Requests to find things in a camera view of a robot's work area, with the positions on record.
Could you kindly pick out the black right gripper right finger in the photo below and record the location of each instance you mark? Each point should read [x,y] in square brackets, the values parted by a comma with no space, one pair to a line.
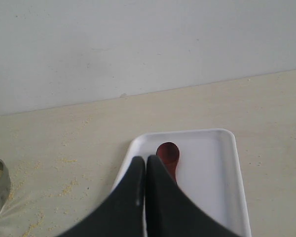
[170,213]

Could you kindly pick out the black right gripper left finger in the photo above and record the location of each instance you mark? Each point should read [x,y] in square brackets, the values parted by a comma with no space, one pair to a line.
[121,213]

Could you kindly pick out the dark red wooden spoon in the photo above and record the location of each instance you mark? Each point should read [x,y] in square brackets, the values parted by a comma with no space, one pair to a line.
[168,154]

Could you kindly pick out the white plastic tray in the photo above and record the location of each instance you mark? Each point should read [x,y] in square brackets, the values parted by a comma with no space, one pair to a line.
[208,172]

